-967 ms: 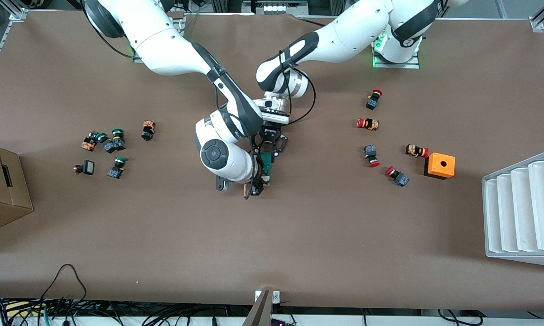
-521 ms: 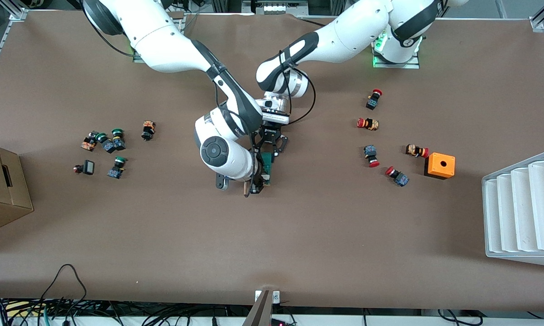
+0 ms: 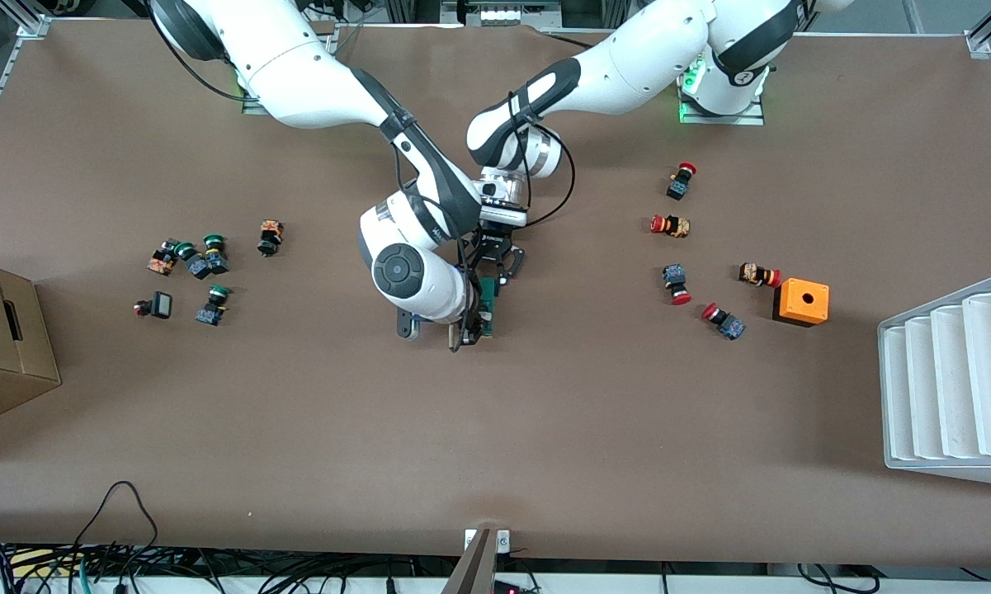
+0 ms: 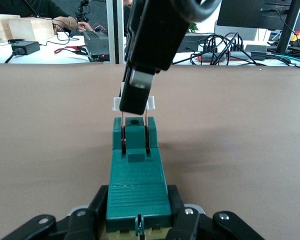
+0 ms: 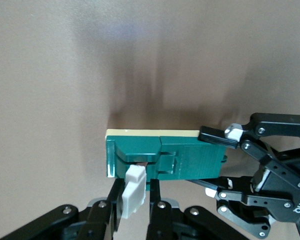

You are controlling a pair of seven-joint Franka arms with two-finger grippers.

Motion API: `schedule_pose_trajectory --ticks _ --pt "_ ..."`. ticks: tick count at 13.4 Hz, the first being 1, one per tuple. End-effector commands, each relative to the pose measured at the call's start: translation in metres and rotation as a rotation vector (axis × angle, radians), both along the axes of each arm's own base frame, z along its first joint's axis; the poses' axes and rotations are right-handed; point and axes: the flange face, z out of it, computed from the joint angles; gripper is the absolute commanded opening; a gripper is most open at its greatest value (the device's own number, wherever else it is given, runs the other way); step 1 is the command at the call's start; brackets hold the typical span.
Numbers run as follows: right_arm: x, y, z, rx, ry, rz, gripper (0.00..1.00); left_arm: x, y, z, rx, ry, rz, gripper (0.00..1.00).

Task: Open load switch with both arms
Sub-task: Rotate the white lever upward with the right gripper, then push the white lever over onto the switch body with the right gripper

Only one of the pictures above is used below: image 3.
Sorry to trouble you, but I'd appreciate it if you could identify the green circuit board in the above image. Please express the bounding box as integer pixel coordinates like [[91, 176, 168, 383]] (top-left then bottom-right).
[[474, 276, 501, 337]]

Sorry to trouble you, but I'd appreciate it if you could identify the red mushroom button blue block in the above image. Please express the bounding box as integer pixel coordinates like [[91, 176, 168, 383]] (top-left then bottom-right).
[[701, 302, 746, 341], [666, 162, 698, 201], [662, 263, 693, 306]]

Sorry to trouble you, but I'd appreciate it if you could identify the green pushbutton blue block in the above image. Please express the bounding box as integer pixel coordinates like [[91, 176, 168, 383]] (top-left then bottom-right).
[[195, 285, 232, 327], [173, 241, 211, 281]]

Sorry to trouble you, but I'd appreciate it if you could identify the white slotted tray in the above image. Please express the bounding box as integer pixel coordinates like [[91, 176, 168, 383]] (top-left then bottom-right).
[[877, 275, 991, 489]]

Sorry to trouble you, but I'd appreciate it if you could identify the brown cardboard box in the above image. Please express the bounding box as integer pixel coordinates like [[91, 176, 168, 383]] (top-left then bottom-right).
[[0, 256, 63, 430]]

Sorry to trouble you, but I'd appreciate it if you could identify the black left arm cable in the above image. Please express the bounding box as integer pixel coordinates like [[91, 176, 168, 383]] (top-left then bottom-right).
[[507, 92, 577, 230]]

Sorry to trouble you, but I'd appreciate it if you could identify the grey camera mounting post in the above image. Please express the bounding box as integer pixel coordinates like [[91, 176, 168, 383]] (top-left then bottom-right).
[[441, 528, 500, 594]]

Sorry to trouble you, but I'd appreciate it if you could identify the aluminium left arm base plate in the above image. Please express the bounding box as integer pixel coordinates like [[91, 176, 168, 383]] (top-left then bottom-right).
[[678, 78, 767, 126]]

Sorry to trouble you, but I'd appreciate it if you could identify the green pushbutton with yellow ring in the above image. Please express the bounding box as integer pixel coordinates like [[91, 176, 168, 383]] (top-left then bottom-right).
[[202, 234, 232, 276]]

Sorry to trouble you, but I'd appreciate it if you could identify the orange button enclosure box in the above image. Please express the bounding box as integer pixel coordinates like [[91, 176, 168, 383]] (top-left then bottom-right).
[[772, 278, 831, 328]]

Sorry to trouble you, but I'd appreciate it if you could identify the black looped cable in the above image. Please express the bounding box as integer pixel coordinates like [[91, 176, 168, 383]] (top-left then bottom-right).
[[74, 481, 159, 549]]

